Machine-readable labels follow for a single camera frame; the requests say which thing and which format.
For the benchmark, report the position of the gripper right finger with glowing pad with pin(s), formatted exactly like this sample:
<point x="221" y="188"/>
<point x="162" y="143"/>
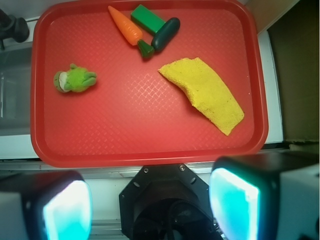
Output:
<point x="267" y="196"/>

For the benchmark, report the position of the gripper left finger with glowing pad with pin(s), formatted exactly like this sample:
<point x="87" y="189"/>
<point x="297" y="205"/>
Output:
<point x="45" y="206"/>

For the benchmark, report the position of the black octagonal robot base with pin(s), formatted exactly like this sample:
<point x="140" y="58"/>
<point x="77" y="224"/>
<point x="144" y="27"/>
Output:
<point x="167" y="202"/>

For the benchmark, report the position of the orange toy carrot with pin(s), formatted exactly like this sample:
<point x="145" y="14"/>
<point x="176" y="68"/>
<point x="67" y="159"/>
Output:
<point x="131" y="32"/>

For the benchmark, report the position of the yellow knitted cloth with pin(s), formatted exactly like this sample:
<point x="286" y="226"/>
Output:
<point x="206" y="92"/>

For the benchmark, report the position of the green plush frog toy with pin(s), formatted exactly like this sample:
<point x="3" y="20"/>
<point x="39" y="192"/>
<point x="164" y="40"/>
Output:
<point x="77" y="79"/>

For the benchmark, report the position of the red plastic tray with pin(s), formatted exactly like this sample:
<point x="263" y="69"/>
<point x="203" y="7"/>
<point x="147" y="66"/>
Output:
<point x="133" y="116"/>

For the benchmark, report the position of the black knob fixture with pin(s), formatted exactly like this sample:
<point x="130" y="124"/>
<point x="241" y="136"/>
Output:
<point x="12" y="27"/>

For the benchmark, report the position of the dark green toy cucumber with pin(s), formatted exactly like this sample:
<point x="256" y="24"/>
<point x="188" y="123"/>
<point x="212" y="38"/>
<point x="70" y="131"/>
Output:
<point x="165" y="34"/>

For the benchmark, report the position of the green rectangular block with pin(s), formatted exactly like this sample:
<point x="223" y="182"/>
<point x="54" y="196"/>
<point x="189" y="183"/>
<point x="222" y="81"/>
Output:
<point x="146" y="19"/>

